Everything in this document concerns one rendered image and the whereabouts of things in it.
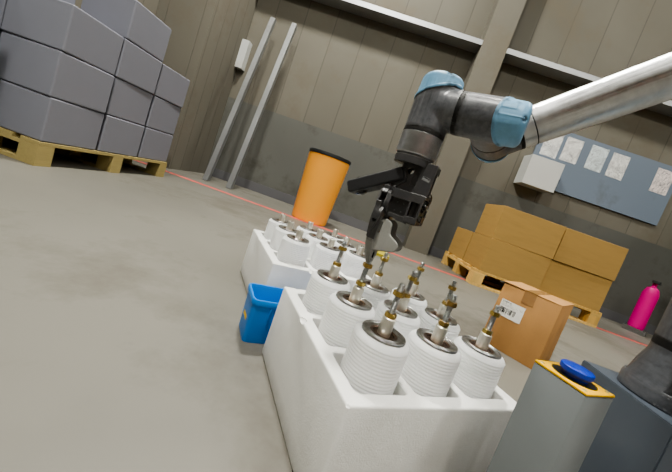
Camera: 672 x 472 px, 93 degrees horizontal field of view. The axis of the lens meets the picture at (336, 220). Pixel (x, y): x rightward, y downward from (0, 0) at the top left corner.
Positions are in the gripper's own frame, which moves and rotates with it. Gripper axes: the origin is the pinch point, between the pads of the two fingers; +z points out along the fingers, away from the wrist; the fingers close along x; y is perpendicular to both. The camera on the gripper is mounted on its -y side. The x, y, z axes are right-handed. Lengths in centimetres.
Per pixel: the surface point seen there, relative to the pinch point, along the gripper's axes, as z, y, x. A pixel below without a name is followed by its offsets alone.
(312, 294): 13.8, -9.7, 3.3
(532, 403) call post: 9.0, 31.7, -6.0
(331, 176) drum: -18, -131, 225
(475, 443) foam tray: 23.6, 29.1, 3.3
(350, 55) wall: -177, -210, 314
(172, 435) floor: 34.7, -12.7, -23.0
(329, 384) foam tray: 18.0, 5.9, -14.7
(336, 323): 13.4, 0.4, -4.7
